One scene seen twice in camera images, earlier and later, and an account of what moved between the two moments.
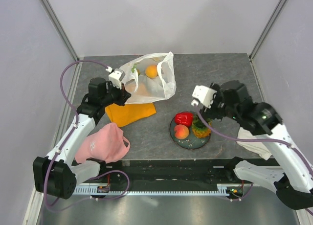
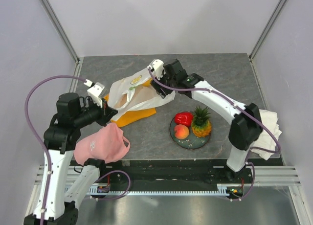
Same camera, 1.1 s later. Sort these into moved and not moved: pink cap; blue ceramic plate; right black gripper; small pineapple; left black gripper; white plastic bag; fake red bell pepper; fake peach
Moved: white plastic bag; right black gripper; left black gripper
Not moved: blue ceramic plate; small pineapple; fake peach; pink cap; fake red bell pepper
